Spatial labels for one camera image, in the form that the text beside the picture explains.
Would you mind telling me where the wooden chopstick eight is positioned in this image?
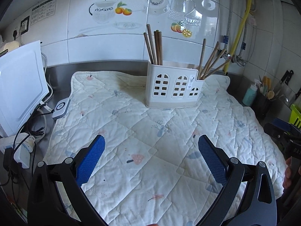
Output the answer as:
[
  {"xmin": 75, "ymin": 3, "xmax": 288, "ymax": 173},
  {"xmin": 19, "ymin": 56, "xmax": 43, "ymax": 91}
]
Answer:
[{"xmin": 204, "ymin": 60, "xmax": 231, "ymax": 79}]

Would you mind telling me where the wooden chopstick six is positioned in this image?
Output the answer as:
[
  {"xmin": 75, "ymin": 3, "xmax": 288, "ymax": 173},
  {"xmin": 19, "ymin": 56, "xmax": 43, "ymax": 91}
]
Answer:
[{"xmin": 201, "ymin": 49, "xmax": 226, "ymax": 80}]

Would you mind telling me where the wooden chopstick four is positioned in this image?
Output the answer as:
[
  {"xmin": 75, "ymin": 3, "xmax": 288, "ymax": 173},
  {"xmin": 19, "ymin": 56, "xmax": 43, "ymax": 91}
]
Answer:
[{"xmin": 199, "ymin": 42, "xmax": 219, "ymax": 80}]

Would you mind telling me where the wooden chopstick two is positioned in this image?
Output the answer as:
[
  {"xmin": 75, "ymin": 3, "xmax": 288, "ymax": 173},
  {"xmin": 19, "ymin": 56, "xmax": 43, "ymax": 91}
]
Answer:
[{"xmin": 198, "ymin": 38, "xmax": 207, "ymax": 80}]

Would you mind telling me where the wooden chopstick seven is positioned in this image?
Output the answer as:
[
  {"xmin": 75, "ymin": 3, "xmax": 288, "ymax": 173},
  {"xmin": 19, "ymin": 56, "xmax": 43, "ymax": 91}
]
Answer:
[{"xmin": 154, "ymin": 30, "xmax": 161, "ymax": 65}]

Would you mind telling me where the wooden chopstick nine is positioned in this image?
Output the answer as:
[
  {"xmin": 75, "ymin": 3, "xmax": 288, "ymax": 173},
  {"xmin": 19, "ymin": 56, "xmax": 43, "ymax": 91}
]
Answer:
[{"xmin": 158, "ymin": 31, "xmax": 163, "ymax": 65}]

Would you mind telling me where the wooden chopstick three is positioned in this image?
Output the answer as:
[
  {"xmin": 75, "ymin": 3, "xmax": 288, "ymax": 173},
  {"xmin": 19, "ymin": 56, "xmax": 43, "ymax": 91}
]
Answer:
[{"xmin": 146, "ymin": 24, "xmax": 157, "ymax": 65}]

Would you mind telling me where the wooden chopstick one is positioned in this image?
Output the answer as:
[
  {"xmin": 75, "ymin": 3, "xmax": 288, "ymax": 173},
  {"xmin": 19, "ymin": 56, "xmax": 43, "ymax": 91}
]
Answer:
[{"xmin": 143, "ymin": 32, "xmax": 154, "ymax": 64}]

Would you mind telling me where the wooden chopstick five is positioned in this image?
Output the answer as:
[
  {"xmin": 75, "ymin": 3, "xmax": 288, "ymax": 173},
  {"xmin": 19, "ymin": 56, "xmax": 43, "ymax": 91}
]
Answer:
[{"xmin": 154, "ymin": 31, "xmax": 160, "ymax": 65}]

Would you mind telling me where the person's right hand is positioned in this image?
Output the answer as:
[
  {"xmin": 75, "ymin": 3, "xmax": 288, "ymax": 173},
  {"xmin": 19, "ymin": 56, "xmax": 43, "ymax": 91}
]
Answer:
[{"xmin": 283, "ymin": 158, "xmax": 291, "ymax": 189}]

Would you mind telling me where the green plastic rack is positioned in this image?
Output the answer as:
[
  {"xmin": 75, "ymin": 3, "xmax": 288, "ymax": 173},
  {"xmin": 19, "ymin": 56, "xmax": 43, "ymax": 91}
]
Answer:
[{"xmin": 289, "ymin": 104, "xmax": 301, "ymax": 129}]

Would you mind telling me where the black utensil cup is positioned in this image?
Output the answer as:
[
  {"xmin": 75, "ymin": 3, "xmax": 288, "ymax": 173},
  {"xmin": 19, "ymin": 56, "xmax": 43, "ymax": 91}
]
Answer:
[{"xmin": 251, "ymin": 92, "xmax": 278, "ymax": 122}]

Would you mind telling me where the wooden spoon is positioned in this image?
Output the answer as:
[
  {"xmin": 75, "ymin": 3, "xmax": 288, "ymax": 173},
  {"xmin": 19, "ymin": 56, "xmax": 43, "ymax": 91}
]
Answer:
[{"xmin": 267, "ymin": 90, "xmax": 275, "ymax": 100}]

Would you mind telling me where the teal soap bottle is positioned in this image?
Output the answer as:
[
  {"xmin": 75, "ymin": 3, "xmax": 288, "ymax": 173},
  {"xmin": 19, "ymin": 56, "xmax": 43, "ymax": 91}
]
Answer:
[{"xmin": 242, "ymin": 84, "xmax": 258, "ymax": 107}]

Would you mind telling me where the white power strip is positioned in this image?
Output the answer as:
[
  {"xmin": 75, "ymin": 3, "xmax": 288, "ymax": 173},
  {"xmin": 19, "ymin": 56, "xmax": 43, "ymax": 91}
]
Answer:
[{"xmin": 0, "ymin": 133, "xmax": 35, "ymax": 169}]

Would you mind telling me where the chrome water valve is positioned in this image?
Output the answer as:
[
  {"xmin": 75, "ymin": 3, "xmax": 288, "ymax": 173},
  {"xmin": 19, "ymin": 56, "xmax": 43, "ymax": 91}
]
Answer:
[{"xmin": 235, "ymin": 55, "xmax": 247, "ymax": 67}]

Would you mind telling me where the small grey white device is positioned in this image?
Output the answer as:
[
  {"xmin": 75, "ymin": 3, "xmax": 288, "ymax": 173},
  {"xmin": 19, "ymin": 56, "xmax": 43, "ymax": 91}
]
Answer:
[{"xmin": 52, "ymin": 97, "xmax": 70, "ymax": 120}]

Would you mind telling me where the white quilted mat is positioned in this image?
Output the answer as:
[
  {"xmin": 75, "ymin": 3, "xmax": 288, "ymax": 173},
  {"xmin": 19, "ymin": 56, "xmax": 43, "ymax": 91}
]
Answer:
[{"xmin": 44, "ymin": 71, "xmax": 286, "ymax": 225}]

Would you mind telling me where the white microwave oven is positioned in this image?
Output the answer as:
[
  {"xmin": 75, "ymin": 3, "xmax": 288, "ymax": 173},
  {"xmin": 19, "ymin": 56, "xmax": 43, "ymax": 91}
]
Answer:
[{"xmin": 1, "ymin": 41, "xmax": 49, "ymax": 137}]

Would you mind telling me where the white plastic utensil holder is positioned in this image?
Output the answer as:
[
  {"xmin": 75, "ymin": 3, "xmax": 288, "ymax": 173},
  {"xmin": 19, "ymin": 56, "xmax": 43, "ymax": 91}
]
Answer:
[{"xmin": 144, "ymin": 61, "xmax": 204, "ymax": 108}]

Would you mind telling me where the black handled cleaver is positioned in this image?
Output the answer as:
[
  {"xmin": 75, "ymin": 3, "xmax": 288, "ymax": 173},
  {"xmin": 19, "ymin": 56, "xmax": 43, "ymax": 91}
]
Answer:
[{"xmin": 274, "ymin": 70, "xmax": 294, "ymax": 93}]

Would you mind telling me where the red handle water valve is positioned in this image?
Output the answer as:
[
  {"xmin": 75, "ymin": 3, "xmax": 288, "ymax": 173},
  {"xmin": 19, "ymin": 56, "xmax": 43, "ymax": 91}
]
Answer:
[{"xmin": 219, "ymin": 50, "xmax": 236, "ymax": 63}]

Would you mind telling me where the right braided metal hose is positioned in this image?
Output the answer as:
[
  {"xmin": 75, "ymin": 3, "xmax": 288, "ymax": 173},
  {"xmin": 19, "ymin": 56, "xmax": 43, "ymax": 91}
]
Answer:
[{"xmin": 239, "ymin": 0, "xmax": 257, "ymax": 59}]

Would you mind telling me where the braided metal hose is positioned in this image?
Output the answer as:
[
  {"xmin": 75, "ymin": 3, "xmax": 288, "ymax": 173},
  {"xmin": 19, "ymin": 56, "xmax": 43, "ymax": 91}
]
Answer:
[
  {"xmin": 222, "ymin": 0, "xmax": 234, "ymax": 57},
  {"xmin": 239, "ymin": 0, "xmax": 257, "ymax": 59}
]

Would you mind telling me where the left braided metal hose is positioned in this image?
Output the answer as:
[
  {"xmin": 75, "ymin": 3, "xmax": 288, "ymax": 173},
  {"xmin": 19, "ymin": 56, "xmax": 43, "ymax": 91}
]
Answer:
[{"xmin": 222, "ymin": 0, "xmax": 234, "ymax": 57}]

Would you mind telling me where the yellow gas hose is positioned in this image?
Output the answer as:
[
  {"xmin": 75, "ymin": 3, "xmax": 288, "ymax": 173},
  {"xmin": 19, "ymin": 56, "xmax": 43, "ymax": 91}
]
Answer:
[{"xmin": 223, "ymin": 0, "xmax": 253, "ymax": 75}]

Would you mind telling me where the wall power socket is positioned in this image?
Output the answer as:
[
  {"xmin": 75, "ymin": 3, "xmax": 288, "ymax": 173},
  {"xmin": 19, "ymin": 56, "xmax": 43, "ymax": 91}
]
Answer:
[{"xmin": 13, "ymin": 16, "xmax": 30, "ymax": 40}]

